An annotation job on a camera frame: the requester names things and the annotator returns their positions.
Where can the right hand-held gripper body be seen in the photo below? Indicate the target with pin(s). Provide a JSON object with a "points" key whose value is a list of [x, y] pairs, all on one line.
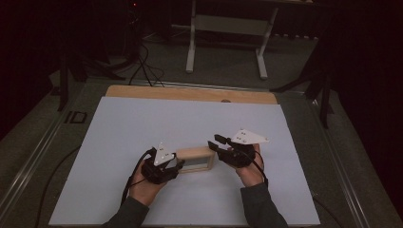
{"points": [[239, 155]]}

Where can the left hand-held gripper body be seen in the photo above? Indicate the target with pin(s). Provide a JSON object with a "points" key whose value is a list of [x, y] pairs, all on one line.
{"points": [[158, 172]]}

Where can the small wooden block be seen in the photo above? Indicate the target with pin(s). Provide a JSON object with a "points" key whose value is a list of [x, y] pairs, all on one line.
{"points": [[195, 153]]}

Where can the person's left hand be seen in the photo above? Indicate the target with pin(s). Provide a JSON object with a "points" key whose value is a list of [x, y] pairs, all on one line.
{"points": [[144, 191]]}

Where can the person's right hand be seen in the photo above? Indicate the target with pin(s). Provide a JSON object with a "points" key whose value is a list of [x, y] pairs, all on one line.
{"points": [[252, 175]]}

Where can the white table mat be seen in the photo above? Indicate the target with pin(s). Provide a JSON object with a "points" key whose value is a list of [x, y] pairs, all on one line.
{"points": [[190, 120]]}

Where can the black tripod stand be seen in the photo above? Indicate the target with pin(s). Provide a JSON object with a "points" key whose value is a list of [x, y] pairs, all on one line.
{"points": [[323, 95]]}

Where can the black rectangular floor bracket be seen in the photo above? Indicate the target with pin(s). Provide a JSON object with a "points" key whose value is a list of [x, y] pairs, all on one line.
{"points": [[76, 117]]}

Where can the metal floor rail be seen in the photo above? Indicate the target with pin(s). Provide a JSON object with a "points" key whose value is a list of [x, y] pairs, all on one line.
{"points": [[340, 164], [30, 164]]}

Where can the white metal desk frame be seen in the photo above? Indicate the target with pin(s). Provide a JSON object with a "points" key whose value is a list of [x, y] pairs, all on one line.
{"points": [[226, 25]]}

